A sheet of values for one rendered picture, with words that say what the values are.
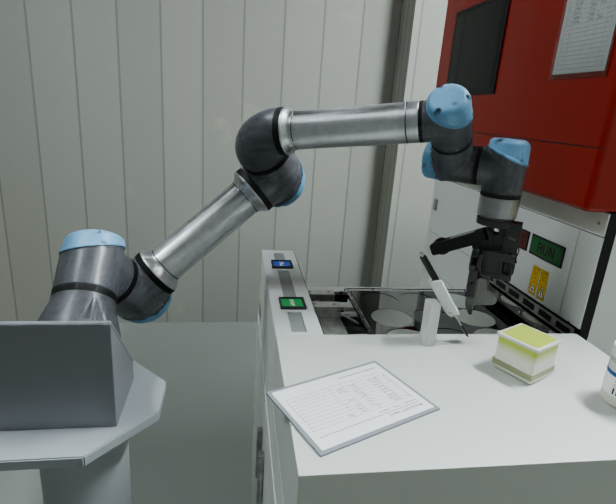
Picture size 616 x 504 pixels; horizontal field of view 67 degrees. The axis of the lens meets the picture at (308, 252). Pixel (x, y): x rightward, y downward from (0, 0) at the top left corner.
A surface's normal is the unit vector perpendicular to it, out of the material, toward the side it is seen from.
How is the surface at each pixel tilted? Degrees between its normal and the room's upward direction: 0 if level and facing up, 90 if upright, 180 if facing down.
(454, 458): 0
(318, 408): 0
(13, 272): 90
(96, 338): 90
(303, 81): 90
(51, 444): 0
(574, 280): 90
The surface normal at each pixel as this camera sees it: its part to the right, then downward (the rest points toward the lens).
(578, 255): -0.99, -0.02
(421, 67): 0.15, 0.30
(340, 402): 0.07, -0.95
